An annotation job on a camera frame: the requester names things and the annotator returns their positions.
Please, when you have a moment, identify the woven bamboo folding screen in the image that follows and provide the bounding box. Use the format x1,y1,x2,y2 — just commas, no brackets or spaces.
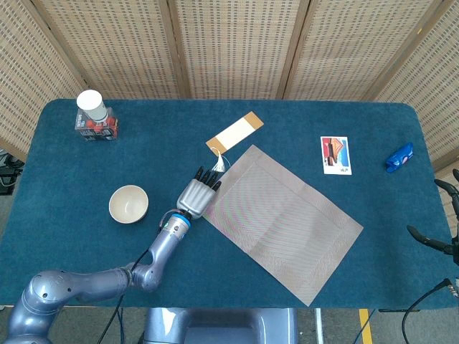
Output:
0,0,459,230

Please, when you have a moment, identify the blue cable under table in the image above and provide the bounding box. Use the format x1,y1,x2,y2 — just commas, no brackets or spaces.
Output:
115,307,126,344

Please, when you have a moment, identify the white paper cup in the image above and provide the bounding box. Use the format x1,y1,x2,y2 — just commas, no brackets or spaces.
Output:
76,89,108,122

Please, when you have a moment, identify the blue-grey robot torso base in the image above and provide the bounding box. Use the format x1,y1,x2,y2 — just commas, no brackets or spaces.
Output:
143,307,299,344

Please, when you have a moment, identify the blue snack packet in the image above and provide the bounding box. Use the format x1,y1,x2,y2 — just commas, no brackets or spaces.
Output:
385,142,415,173

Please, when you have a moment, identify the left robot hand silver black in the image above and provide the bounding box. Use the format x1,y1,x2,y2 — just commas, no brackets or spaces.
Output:
176,166,223,219

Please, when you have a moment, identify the beige round bowl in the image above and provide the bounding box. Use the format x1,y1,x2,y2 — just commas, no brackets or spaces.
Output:
108,184,149,224

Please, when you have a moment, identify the colourful picture postcard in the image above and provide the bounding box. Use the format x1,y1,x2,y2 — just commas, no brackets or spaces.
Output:
320,135,353,176

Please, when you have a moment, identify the tan white bookmark with tassel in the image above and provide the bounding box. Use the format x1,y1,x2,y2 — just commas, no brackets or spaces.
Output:
205,111,265,175

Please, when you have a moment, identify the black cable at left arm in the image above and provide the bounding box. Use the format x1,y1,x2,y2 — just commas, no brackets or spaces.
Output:
105,247,151,344

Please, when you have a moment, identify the beige woven placemat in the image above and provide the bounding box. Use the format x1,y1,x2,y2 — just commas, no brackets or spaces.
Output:
203,144,364,307

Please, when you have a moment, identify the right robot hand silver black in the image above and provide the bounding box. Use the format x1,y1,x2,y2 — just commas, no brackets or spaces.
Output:
407,178,459,257

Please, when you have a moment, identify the metal table leg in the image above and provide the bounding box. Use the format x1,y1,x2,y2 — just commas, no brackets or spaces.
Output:
313,307,326,344

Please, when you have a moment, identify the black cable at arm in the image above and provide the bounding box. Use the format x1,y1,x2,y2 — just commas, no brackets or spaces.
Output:
401,277,459,344
105,247,151,344

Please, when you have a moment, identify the black equipment beside table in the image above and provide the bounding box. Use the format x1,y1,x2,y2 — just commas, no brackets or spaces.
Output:
0,150,24,196

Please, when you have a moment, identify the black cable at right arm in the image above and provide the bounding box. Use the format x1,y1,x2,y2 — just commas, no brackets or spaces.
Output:
401,277,459,344

